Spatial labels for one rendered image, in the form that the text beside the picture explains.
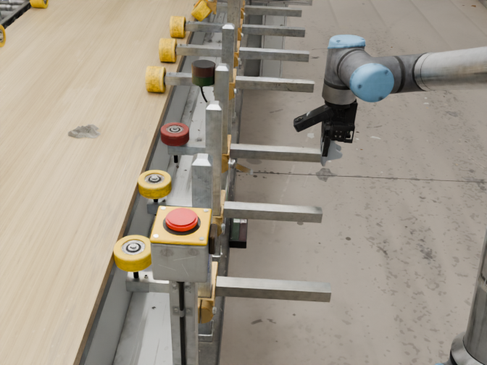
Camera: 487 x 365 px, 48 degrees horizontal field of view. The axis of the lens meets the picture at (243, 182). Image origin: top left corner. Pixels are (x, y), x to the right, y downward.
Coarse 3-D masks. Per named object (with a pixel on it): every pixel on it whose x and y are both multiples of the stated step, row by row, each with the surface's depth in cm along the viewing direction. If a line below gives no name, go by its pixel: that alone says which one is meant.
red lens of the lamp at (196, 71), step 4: (192, 64) 136; (192, 68) 136; (196, 68) 135; (200, 68) 135; (204, 68) 135; (208, 68) 135; (212, 68) 136; (192, 72) 137; (196, 72) 136; (200, 72) 135; (204, 72) 135; (208, 72) 135; (212, 72) 136; (200, 76) 136; (204, 76) 136; (208, 76) 136
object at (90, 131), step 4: (88, 124) 151; (92, 124) 151; (76, 128) 149; (80, 128) 148; (84, 128) 148; (88, 128) 150; (92, 128) 148; (96, 128) 151; (68, 132) 148; (72, 132) 148; (76, 132) 148; (80, 132) 149; (84, 132) 149; (88, 132) 148; (92, 132) 148; (96, 132) 149; (72, 136) 147; (76, 136) 147; (80, 136) 147; (84, 136) 147; (88, 136) 147; (92, 136) 148; (96, 136) 148
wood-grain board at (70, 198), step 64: (64, 0) 247; (128, 0) 251; (192, 0) 256; (0, 64) 185; (64, 64) 187; (128, 64) 190; (0, 128) 150; (64, 128) 151; (128, 128) 153; (0, 192) 126; (64, 192) 127; (128, 192) 128; (0, 256) 108; (64, 256) 109; (0, 320) 95; (64, 320) 96
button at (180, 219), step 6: (174, 210) 69; (180, 210) 69; (186, 210) 69; (168, 216) 68; (174, 216) 68; (180, 216) 68; (186, 216) 68; (192, 216) 68; (168, 222) 67; (174, 222) 67; (180, 222) 67; (186, 222) 67; (192, 222) 67; (174, 228) 67; (180, 228) 67; (186, 228) 67
